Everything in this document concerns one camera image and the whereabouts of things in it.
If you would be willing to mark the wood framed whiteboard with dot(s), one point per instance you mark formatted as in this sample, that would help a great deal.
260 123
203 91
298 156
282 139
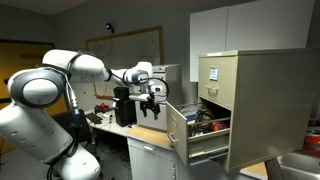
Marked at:
133 50

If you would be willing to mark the dark table support strut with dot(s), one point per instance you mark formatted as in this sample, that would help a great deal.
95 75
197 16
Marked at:
274 170

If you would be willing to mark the black hand tool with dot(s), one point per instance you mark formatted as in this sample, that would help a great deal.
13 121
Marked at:
202 116

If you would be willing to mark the red black desk tool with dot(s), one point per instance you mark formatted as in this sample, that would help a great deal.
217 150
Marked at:
101 107

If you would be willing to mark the beige metal filing cabinet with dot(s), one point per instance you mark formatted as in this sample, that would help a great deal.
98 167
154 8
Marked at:
273 106

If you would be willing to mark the beige filing cabinet drawer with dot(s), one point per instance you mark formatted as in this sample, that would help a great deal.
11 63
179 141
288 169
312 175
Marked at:
177 133

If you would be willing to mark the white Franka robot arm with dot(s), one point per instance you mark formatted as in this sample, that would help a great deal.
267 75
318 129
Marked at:
33 133

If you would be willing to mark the orange tool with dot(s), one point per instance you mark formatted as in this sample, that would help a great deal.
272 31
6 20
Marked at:
220 126

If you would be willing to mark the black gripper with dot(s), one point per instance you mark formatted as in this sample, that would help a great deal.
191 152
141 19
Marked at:
149 104

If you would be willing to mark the black computer tower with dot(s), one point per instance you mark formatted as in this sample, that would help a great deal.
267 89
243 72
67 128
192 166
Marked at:
125 110

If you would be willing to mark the steel sink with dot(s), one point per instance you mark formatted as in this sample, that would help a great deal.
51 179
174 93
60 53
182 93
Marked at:
300 166

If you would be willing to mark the wall camera with purple light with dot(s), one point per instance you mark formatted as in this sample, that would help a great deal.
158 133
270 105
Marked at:
109 26

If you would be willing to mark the black keyboard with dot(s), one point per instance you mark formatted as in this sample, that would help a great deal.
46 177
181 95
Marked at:
94 118

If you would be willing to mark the grey base cabinet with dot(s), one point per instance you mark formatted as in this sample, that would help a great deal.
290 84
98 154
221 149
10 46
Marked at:
150 160

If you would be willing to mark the blue white drawer label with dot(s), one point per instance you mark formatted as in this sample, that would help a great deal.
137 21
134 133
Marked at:
213 73

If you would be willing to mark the blue box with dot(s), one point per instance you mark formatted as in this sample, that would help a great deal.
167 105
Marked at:
190 117

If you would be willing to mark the red tape roll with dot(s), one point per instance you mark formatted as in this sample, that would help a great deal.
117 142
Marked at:
312 140

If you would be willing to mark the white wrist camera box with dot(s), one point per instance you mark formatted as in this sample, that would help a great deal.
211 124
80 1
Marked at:
158 90

